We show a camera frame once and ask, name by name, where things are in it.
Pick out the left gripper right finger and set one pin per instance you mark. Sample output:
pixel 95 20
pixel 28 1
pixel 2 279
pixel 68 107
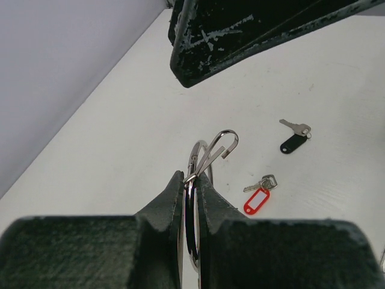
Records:
pixel 292 253

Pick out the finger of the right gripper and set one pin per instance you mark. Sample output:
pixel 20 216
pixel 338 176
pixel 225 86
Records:
pixel 210 36

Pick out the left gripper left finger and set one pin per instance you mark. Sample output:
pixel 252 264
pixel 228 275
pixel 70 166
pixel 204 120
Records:
pixel 143 250

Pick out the red tag with keys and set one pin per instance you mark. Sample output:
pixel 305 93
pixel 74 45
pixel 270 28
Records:
pixel 261 193

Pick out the large keyring with keys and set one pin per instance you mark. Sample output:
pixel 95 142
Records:
pixel 205 208

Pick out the black tag with key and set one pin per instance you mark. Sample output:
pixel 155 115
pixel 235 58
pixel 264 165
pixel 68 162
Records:
pixel 302 132

